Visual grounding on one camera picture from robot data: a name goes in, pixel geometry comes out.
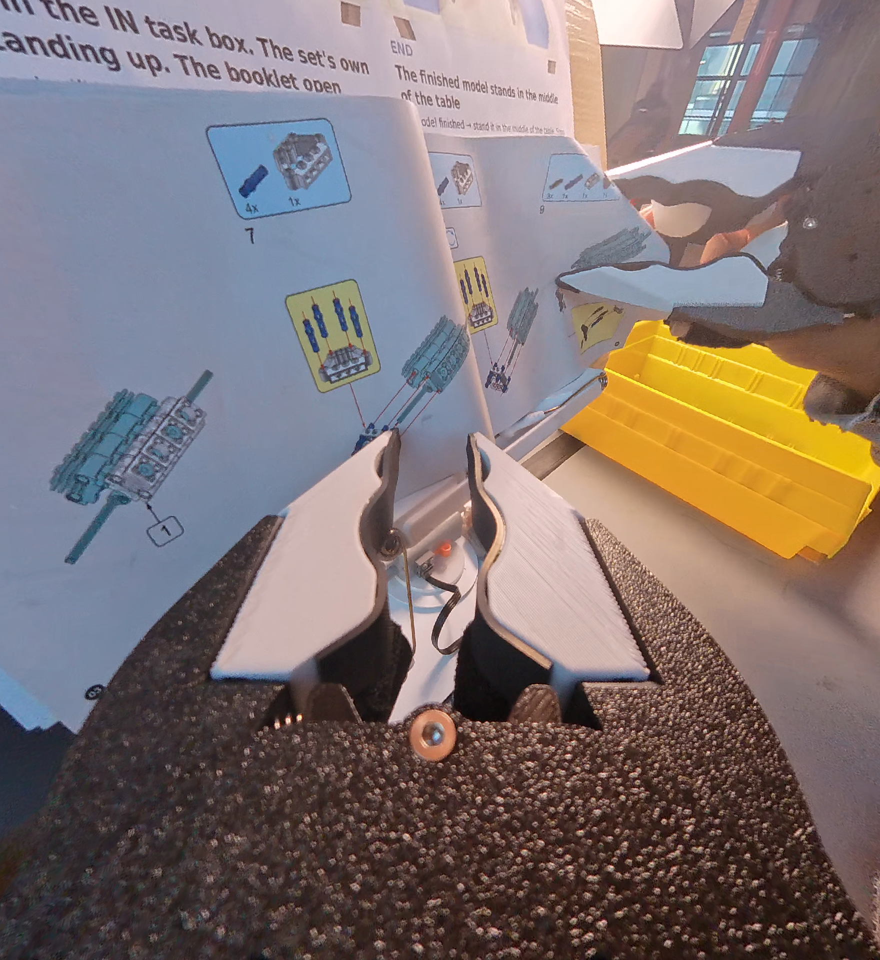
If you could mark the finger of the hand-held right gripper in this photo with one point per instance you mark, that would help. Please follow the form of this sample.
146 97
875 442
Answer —
710 165
672 285

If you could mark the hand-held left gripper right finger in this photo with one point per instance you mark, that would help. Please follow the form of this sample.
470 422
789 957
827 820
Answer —
560 600

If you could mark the white light panel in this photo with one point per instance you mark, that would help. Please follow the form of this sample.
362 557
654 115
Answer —
650 22

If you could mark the grey desk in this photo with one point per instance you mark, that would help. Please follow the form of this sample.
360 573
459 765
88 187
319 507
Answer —
747 637

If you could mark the printed task sheet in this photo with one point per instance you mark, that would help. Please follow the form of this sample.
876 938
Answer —
185 45

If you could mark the wooden stand board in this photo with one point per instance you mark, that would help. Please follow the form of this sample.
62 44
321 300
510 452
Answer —
586 90

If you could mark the yellow plastic bin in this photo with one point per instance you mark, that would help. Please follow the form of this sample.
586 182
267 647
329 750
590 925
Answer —
710 435

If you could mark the building instruction booklet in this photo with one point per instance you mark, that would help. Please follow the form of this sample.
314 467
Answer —
110 300

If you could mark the person's right hand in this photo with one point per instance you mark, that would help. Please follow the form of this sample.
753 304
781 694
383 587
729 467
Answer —
860 360

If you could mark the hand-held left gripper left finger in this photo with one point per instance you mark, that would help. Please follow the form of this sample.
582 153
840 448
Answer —
297 600

